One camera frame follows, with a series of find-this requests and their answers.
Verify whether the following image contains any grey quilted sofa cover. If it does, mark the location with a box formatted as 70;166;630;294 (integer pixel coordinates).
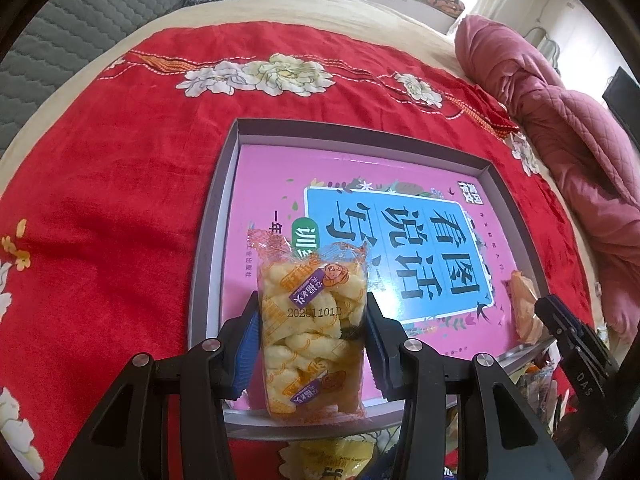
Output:
1;0;183;151

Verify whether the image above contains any peach pastry snack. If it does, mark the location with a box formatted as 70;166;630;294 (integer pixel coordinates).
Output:
509;270;544;344

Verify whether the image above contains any pink quilted blanket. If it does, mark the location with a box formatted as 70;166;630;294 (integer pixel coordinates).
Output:
454;15;639;341

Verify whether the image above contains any grey box lid tray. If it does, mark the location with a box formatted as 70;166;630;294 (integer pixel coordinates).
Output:
188;119;549;440

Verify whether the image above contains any red floral cloth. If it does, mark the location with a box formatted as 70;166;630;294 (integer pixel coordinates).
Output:
1;22;592;479

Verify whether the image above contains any rice cracker snack pack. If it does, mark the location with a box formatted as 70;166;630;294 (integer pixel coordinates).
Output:
248;229;369;424

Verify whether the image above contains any black television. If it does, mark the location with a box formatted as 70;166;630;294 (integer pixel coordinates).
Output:
602;67;640;144

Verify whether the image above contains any yellow cake snack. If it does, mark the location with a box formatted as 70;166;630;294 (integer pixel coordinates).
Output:
279;436;378;480

